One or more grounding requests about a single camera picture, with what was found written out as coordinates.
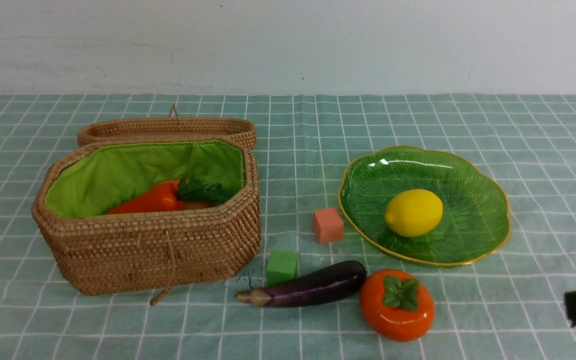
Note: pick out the yellow toy lemon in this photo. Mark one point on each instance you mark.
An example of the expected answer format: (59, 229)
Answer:
(414, 213)

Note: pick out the purple toy eggplant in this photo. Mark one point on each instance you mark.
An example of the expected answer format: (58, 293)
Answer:
(326, 285)

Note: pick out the red toy carrot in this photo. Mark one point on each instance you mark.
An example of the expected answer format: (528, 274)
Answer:
(168, 195)

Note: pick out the brown toy potato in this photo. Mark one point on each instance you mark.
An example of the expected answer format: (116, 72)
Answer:
(196, 204)

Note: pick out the green glass leaf plate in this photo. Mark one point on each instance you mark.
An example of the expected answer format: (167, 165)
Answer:
(476, 218)

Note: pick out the orange toy persimmon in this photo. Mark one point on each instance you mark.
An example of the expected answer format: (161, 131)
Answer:
(396, 305)

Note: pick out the orange foam cube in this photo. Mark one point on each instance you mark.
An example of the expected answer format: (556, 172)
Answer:
(328, 225)

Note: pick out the green foam cube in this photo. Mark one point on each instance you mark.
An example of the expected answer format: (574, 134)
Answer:
(282, 266)

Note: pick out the woven wicker basket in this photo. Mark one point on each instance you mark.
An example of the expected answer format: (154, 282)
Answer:
(100, 253)

